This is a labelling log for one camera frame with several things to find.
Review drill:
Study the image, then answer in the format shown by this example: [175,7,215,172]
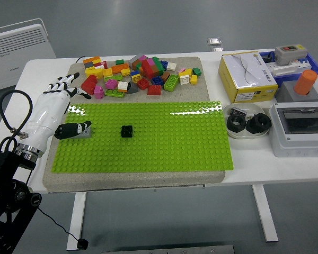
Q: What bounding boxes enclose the lime green studded baseplate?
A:
[51,100,234,174]

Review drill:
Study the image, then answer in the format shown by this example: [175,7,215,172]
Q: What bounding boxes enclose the lime green wide toy brick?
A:
[163,74,180,93]

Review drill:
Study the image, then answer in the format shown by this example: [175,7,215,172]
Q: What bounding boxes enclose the orange long toy brick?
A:
[111,63,130,74]

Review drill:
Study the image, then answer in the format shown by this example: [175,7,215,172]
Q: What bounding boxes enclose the white table leg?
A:
[251,184,279,243]
[66,192,87,251]

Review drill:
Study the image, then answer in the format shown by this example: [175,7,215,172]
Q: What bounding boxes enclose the white electrical enclosure box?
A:
[269,102,318,158]

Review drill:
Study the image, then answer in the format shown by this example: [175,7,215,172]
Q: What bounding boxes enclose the grey switch box red button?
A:
[274,44,307,66]

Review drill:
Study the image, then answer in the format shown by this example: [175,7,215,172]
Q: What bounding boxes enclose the grey large toy brick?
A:
[128,54,144,71]

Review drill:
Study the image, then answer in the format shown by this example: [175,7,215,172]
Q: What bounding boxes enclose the grey-brown table mat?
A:
[42,56,227,193]

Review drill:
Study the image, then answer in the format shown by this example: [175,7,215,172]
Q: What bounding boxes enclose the red slope toy brick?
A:
[147,84,162,96]

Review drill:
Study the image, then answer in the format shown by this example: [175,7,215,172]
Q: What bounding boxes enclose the small black printed card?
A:
[230,106,248,117]

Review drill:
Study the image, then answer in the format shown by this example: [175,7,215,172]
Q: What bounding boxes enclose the grey metal plate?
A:
[102,244,235,254]

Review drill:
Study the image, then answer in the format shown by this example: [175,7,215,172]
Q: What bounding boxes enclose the light grey long toy brick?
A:
[69,126,93,140]

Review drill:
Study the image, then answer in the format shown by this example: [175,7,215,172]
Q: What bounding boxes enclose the yellow and white carton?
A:
[218,51,279,104]

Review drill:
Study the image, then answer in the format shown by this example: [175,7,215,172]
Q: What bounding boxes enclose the dark grey slope brick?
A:
[126,81,139,95]

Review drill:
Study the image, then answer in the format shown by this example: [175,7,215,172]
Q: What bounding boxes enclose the pink square toy brick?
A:
[93,85,105,99]

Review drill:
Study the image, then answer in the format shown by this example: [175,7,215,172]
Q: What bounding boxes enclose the black square toy brick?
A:
[121,124,135,139]

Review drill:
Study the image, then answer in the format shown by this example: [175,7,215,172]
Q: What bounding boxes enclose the yellow and blue toy brick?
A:
[130,70,142,84]

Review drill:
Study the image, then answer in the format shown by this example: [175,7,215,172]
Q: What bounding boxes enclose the magenta studded toy brick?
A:
[104,79,119,90]

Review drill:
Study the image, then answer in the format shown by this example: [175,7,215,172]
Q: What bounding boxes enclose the red tall toy brick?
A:
[142,59,156,79]

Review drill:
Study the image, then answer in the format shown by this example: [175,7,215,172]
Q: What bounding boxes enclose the grey square holder block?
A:
[275,80,318,103]

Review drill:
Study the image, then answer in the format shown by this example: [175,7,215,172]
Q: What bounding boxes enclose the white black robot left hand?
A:
[18,72,93,154]

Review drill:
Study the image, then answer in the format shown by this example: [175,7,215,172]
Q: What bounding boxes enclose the blue plastic tray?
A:
[259,51,318,84]

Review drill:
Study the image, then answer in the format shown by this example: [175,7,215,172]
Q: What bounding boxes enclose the red large slope brick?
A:
[81,75,98,95]

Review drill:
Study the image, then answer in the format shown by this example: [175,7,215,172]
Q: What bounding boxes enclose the white shallow dish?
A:
[224,103,271,140]

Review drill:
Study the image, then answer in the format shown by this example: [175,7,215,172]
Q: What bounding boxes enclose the orange ribbed cylinder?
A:
[293,70,318,96]

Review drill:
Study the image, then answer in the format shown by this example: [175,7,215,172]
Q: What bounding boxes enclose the large black hex nut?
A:
[245,113,271,134]
[227,114,246,132]

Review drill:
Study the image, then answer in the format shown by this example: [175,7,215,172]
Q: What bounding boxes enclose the white panel heater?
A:
[0,17,57,103]

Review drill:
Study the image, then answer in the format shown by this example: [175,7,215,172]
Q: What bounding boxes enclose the yellow rounded toy brick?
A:
[84,68,104,79]

